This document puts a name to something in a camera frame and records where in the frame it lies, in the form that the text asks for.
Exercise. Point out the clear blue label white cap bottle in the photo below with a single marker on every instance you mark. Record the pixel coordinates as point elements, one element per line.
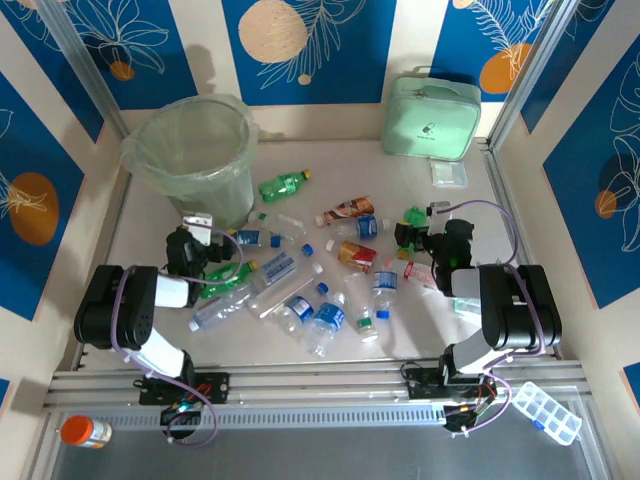
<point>327,320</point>

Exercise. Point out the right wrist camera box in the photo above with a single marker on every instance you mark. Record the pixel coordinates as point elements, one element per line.
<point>439,207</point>

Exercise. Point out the clear bottle dark blue label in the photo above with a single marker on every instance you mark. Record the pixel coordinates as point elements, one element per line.
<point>367,227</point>

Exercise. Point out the clear bottle green label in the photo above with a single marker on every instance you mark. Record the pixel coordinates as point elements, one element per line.
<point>357,295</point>

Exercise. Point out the orange lid pill jar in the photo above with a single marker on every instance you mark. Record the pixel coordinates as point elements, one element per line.
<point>80,431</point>

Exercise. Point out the small bottle mountain print label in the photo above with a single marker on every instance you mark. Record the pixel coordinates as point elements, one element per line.
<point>250,238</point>

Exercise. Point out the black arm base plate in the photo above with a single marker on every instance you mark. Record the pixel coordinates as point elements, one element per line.
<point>215,387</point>
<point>420,385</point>

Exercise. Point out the crushed clear bottle blue cap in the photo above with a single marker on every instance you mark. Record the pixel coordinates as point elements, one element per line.
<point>215,312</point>

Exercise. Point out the aluminium mounting rail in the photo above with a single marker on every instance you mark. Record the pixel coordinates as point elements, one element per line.
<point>325,380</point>

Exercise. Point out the brown coffee drink bottle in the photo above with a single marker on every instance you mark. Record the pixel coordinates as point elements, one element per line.
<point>350,208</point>

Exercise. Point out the square clear bottle green band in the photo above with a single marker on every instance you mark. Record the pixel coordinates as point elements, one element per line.
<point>287,225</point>

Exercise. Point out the green plastic bottle yellow cap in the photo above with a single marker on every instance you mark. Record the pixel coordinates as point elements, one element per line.
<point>280,186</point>
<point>225,277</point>
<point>412,216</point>

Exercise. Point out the clear compartment organizer box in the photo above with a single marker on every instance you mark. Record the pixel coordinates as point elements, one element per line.
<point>547,412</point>

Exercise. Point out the bottle with red gold label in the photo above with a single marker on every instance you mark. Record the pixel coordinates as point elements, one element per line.
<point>356,252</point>

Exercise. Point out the aluminium frame post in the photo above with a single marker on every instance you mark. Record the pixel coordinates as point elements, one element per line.
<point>82,65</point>
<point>530,70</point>

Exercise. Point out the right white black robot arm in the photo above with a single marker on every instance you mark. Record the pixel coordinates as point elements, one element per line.
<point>520,310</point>

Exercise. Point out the small clear plastic sachet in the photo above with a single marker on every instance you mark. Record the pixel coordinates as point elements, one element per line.
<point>449,174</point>

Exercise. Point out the large clear bottle paper label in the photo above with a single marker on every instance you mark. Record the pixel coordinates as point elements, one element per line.
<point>280,300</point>

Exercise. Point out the mesh bin with green bag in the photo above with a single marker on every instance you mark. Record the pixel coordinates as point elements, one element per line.
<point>200,150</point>

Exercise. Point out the aluminium table side rail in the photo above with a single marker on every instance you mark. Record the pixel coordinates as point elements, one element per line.
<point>505,200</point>
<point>112,240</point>

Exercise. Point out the clear soda water bottle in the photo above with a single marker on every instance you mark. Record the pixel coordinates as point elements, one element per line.
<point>277,267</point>

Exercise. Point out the mint green zip case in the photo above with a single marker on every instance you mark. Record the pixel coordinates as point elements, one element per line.
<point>430,120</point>

